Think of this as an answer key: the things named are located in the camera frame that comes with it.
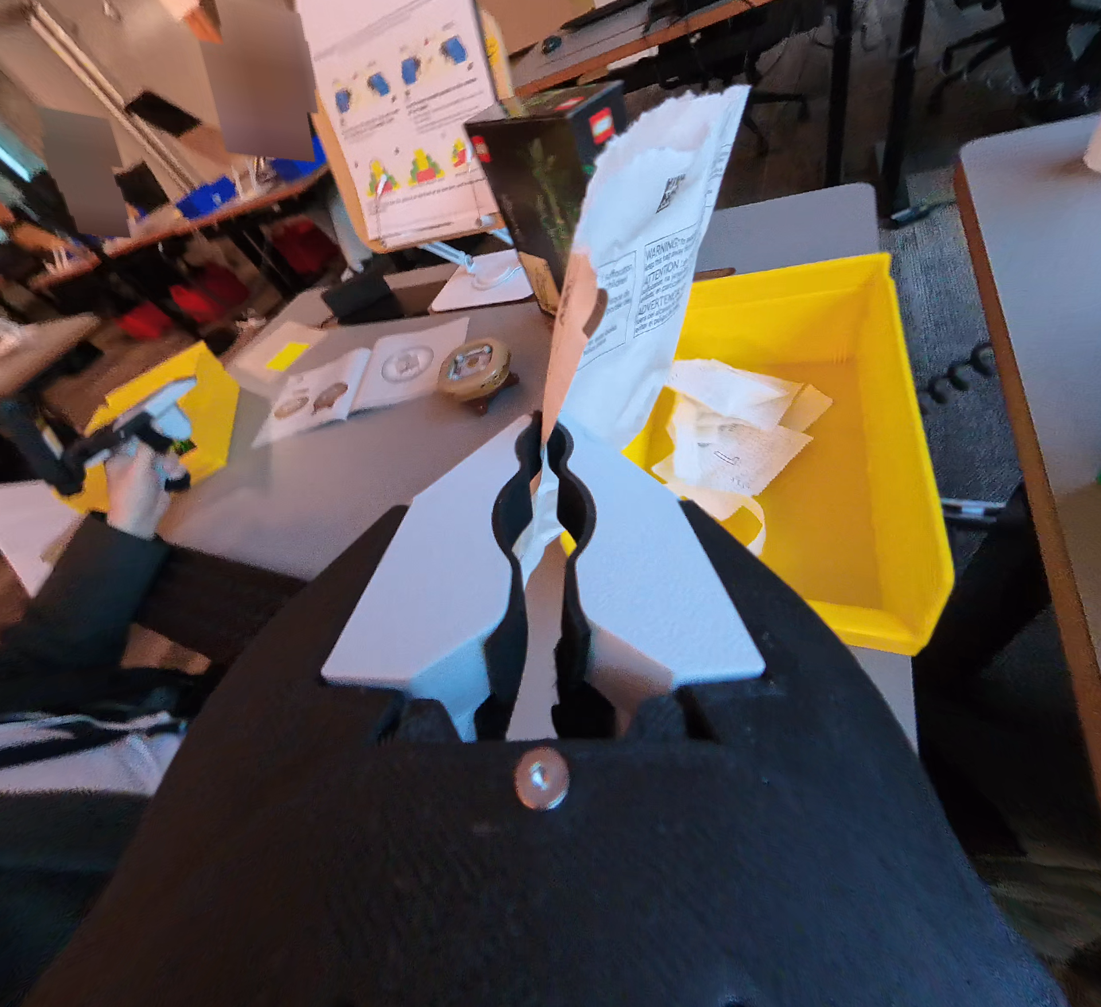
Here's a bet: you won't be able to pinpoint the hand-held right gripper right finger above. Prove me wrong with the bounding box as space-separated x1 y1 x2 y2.
550 420 767 740

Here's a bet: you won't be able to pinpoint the person's left hand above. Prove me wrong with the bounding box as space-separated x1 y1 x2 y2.
107 439 192 541

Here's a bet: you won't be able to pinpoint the clear plastic sleeve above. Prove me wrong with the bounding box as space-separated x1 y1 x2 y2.
228 321 328 391

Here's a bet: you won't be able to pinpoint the white printed paper bag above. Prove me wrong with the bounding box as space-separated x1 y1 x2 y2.
514 85 753 588

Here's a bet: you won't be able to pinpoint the torn paper scraps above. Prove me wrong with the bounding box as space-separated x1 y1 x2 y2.
666 357 834 434

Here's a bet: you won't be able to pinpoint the yellow parts bin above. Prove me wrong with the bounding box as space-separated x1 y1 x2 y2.
64 340 240 513
559 252 956 657

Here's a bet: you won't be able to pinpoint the blue crate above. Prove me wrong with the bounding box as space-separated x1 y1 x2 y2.
176 177 239 218

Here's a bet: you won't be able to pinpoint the printed instruction sheet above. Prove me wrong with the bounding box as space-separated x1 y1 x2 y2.
295 0 502 251

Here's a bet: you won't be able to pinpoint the black coiled cable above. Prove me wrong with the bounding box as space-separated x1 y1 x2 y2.
916 340 999 408

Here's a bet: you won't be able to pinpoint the person's left forearm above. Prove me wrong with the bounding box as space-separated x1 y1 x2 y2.
0 512 175 685

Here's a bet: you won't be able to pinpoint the black power box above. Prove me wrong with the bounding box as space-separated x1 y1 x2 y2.
322 274 407 327

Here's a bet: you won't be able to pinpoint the tan brick-built pot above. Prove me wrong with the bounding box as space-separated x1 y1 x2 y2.
437 336 521 416

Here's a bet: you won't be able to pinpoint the person in dark jacket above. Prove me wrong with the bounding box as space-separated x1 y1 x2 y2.
0 663 220 862

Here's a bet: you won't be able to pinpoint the black keyboard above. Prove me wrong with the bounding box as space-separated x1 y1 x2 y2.
559 0 674 32

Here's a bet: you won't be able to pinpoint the wood-edged grey desk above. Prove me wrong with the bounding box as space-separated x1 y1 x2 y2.
953 112 1101 737

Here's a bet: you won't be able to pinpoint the instruction booklet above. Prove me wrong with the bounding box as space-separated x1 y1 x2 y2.
252 317 473 449

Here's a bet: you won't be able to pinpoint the black bamboo set box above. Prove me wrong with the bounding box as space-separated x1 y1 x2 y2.
464 80 627 315

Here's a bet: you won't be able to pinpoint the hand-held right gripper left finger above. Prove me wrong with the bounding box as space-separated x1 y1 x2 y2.
320 413 546 740

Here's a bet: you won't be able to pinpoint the crumpled white paper bag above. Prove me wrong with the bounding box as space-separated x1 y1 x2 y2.
651 413 814 501

